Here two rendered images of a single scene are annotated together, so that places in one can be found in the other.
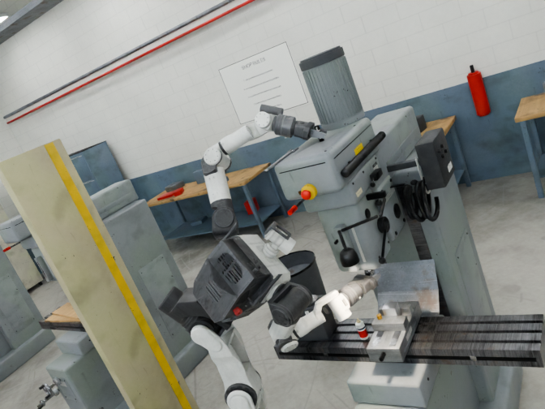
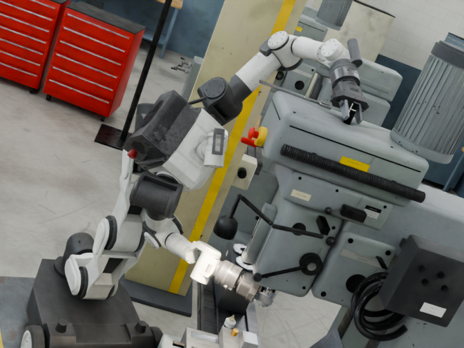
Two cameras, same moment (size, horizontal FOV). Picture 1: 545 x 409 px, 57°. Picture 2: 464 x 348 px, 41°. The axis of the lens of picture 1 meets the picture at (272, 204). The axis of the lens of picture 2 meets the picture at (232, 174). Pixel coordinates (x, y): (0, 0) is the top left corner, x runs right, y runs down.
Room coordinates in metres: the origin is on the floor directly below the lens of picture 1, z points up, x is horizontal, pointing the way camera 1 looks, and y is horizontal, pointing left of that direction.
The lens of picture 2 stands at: (0.45, -1.35, 2.30)
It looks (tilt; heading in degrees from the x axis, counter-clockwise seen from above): 20 degrees down; 42
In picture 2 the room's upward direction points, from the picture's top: 22 degrees clockwise
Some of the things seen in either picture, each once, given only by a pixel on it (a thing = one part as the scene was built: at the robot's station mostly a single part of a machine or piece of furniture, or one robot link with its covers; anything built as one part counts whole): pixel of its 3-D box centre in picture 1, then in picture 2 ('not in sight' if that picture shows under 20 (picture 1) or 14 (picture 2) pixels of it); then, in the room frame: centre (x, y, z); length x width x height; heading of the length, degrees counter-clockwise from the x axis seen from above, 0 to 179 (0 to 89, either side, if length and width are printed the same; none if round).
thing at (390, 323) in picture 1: (390, 323); (229, 346); (1.95, -0.28, 1.02); 0.15 x 0.06 x 0.04; 54
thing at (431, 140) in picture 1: (436, 158); (429, 282); (2.06, -0.74, 1.62); 0.20 x 0.09 x 0.21; 143
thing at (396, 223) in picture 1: (369, 210); (346, 255); (2.18, -0.41, 1.47); 0.24 x 0.19 x 0.26; 53
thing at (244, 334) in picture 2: (392, 311); (246, 344); (2.00, -0.32, 1.05); 0.06 x 0.05 x 0.06; 54
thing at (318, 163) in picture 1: (329, 157); (340, 147); (2.03, -0.30, 1.81); 0.47 x 0.26 x 0.16; 143
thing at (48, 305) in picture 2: not in sight; (87, 296); (1.96, 0.54, 0.59); 0.64 x 0.52 x 0.33; 76
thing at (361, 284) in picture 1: (358, 287); (242, 283); (1.97, -0.21, 1.23); 0.13 x 0.12 x 0.10; 33
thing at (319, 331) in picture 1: (307, 317); (236, 276); (2.27, 0.05, 1.03); 0.22 x 0.12 x 0.20; 56
